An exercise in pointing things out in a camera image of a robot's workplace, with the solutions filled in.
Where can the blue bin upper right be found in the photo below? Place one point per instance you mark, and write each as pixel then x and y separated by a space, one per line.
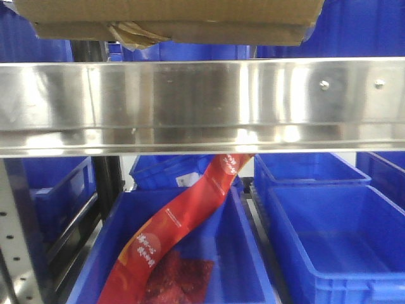
pixel 349 29

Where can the blue bin right rear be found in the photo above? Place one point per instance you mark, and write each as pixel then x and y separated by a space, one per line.
pixel 304 169

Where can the blue bin far right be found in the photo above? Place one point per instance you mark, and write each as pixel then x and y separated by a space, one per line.
pixel 386 170

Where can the blue bin centre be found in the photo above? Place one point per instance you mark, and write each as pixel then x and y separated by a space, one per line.
pixel 238 276

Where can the blue bin right front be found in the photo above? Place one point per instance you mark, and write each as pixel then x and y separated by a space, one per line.
pixel 338 244

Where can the perforated steel shelf upright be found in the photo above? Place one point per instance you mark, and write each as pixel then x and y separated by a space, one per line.
pixel 21 241

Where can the crumpled packing tape piece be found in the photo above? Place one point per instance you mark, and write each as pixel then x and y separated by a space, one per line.
pixel 132 36

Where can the blue bin tilted rear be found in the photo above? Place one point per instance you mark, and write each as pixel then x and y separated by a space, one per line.
pixel 151 172

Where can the stainless steel shelf beam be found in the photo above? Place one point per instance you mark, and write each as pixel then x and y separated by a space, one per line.
pixel 246 106

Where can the brown cardboard box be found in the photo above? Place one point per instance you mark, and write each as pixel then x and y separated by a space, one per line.
pixel 280 23

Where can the blue bin upper left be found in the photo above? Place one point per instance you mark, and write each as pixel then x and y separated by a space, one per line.
pixel 19 42

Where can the red snack package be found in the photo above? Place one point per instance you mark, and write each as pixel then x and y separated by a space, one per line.
pixel 141 254

